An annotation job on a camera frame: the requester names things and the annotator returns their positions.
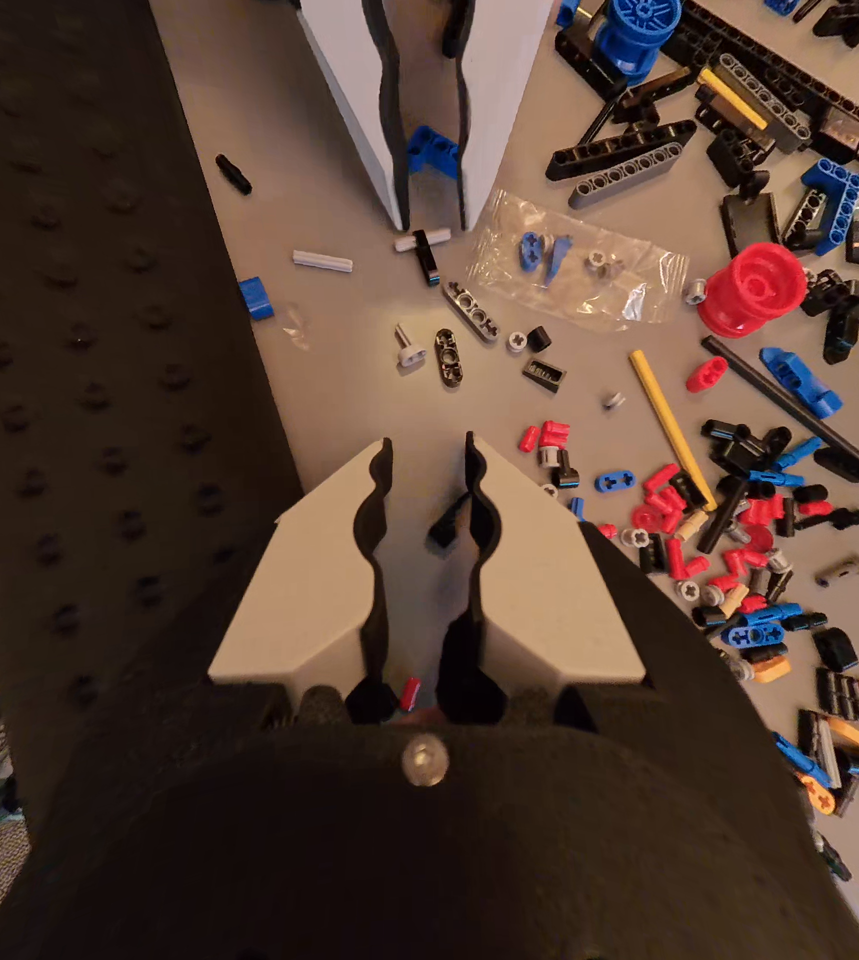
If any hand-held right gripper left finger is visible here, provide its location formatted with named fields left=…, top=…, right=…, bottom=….
left=208, top=437, right=397, bottom=725

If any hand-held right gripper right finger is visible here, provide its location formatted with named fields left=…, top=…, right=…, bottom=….
left=435, top=431, right=648, bottom=725

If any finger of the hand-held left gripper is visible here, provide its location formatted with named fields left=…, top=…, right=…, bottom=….
left=296, top=0, right=412, bottom=234
left=440, top=0, right=557, bottom=232

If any blue angled beam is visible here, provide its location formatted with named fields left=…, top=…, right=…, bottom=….
left=407, top=126, right=463, bottom=183
left=780, top=157, right=859, bottom=254

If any black connector pin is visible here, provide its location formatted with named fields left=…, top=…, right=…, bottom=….
left=426, top=491, right=474, bottom=550

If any blue toy wheel hub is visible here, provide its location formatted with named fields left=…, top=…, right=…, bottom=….
left=593, top=0, right=683, bottom=78

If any black toy pin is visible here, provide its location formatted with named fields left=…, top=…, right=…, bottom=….
left=215, top=153, right=254, bottom=197

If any pile of small toy pins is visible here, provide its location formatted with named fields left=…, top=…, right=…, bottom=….
left=517, top=418, right=859, bottom=828

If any clear bag of small parts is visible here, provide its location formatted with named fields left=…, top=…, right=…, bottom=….
left=467, top=187, right=691, bottom=326

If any long yellow toy axle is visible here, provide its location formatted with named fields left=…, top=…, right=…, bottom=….
left=628, top=348, right=718, bottom=513

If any black grille toy tile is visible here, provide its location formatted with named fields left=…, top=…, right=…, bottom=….
left=522, top=358, right=568, bottom=394

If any yellow toy beam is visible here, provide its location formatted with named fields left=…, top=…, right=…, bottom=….
left=696, top=67, right=770, bottom=131

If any dark grey thin beam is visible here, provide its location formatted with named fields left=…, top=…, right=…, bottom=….
left=440, top=281, right=501, bottom=345

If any small blue toy tile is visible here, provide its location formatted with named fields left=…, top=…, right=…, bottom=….
left=238, top=276, right=276, bottom=323

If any black thin three-hole beam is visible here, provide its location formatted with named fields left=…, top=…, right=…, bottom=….
left=433, top=327, right=465, bottom=390

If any small clear plastic scrap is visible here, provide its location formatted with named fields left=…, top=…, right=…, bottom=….
left=275, top=303, right=312, bottom=352

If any red two-hole connector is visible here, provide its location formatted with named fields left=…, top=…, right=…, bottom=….
left=685, top=355, right=730, bottom=394

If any black curved toy panel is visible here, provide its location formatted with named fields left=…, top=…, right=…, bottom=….
left=719, top=189, right=785, bottom=258

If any long black toy axle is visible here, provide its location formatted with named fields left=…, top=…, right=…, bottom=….
left=701, top=335, right=859, bottom=483

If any large red toy wheel hub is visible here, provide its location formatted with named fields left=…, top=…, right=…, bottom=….
left=697, top=241, right=809, bottom=339

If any blue curved toy panel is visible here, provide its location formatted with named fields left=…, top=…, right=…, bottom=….
left=759, top=346, right=845, bottom=420

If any black dotted mat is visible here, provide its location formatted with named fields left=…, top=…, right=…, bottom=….
left=0, top=0, right=305, bottom=834

